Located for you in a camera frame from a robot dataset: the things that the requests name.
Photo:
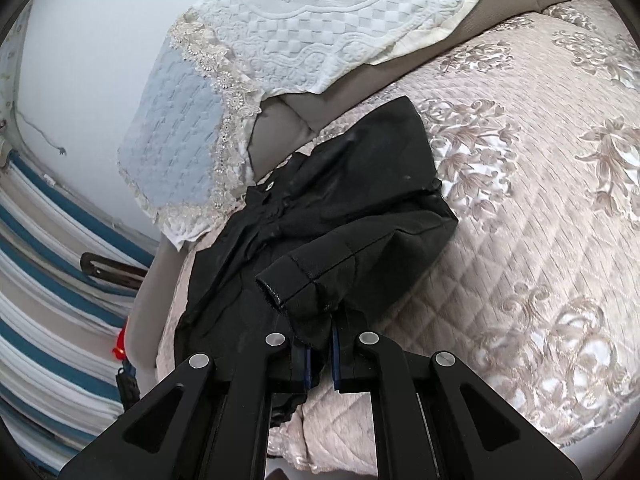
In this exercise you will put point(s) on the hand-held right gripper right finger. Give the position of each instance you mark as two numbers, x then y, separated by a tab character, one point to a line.
337	360

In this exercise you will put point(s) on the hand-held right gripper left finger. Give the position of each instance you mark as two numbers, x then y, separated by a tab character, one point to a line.
306	365

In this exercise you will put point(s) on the black jacket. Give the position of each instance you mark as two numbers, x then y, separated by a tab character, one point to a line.
350	195

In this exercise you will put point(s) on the blue and white striped cloth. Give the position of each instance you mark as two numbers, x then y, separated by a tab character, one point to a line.
40	270

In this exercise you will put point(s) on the pink quilted sofa cover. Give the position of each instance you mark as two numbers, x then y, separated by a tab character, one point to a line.
500	240

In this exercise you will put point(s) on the grey sofa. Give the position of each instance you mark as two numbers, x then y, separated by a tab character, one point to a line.
282	125

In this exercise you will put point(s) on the blue quilted lace-trimmed cover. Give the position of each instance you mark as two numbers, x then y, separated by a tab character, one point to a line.
170	135

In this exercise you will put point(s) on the white embossed cover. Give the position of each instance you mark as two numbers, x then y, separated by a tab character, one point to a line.
325	35

